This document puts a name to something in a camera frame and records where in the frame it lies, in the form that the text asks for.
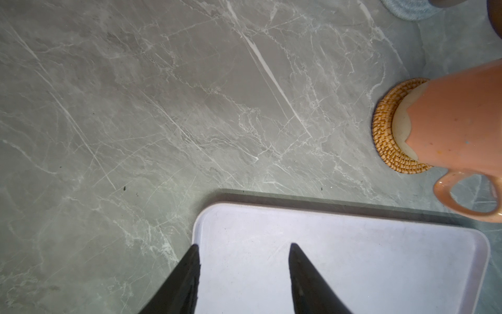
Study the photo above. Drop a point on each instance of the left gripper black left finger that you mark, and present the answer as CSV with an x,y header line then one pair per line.
x,y
178,294

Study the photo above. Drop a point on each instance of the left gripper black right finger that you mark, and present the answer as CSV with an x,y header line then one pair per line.
x,y
310,292

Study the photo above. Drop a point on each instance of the tan rattan round coaster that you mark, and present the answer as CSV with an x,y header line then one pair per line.
x,y
383,139

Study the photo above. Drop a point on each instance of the orange ceramic mug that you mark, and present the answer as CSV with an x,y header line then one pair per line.
x,y
454,122

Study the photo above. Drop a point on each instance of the light blue woven coaster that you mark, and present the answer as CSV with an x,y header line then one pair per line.
x,y
411,10

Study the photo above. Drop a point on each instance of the grey metal cup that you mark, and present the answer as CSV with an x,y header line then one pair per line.
x,y
445,3

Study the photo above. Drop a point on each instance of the brown wooden round coaster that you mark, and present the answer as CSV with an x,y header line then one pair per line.
x,y
494,10

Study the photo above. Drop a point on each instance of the lavender plastic tray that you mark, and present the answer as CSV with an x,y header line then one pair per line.
x,y
374,265

